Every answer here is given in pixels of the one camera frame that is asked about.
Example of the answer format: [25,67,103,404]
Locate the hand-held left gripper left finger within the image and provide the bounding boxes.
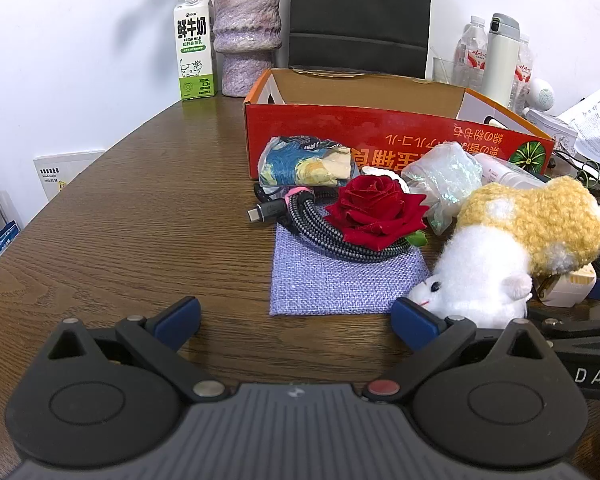
[45,296,228,403]

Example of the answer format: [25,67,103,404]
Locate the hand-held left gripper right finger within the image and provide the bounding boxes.
[391,296,556,403]

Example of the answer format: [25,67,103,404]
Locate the purple burlap pouch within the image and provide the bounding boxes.
[269,202,431,317]

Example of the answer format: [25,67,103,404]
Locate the white yellow plush hamster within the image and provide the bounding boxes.
[409,176,600,330]

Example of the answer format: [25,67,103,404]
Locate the red rose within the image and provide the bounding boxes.
[325,175,431,251]

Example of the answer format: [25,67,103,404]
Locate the iridescent plastic bag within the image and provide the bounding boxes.
[400,142,483,235]

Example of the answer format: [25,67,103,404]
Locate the braided black cable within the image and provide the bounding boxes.
[247,184,416,263]

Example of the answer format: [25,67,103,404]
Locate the blue yellow printed pouch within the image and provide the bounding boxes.
[258,136,362,188]

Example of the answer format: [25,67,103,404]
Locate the orange cardboard box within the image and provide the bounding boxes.
[243,68,556,181]

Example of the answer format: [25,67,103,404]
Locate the brown wooden desktop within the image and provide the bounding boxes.
[0,67,600,480]

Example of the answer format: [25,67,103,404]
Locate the white plastic bottle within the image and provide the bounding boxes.
[472,152,551,191]

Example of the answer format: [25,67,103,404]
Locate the white printed paper sheets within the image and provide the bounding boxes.
[557,85,600,166]

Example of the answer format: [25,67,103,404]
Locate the white tissue box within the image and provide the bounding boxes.
[525,109,578,153]

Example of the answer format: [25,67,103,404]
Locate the white round speaker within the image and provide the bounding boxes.
[525,77,558,116]

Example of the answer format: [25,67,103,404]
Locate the blue white box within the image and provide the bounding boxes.
[0,220,22,271]

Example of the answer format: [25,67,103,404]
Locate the clear water bottle red label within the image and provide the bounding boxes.
[512,34,535,113]
[452,15,488,88]

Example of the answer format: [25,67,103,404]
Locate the white thermos flask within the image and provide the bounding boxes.
[480,12,522,108]

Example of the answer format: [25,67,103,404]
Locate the clear plastic cup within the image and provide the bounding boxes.
[431,56,463,85]

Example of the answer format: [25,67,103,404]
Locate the green white milk carton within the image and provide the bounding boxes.
[174,0,217,102]

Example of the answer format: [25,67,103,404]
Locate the purple textured vase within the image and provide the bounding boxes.
[213,0,283,98]

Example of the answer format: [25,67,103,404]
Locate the black paper bag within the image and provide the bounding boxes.
[288,0,432,80]

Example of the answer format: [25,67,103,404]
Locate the green earphone cable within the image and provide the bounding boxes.
[575,160,600,226]

